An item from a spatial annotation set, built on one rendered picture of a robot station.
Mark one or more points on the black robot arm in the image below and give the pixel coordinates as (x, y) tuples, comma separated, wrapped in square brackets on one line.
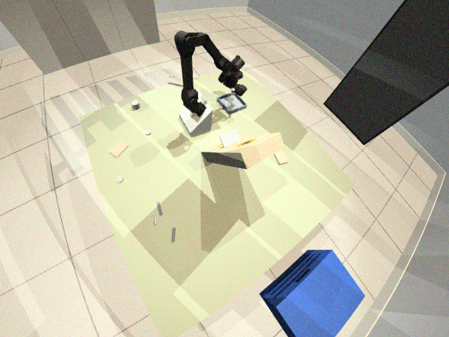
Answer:
[(185, 44)]

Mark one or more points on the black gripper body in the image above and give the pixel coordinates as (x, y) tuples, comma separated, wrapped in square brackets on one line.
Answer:
[(239, 90)]

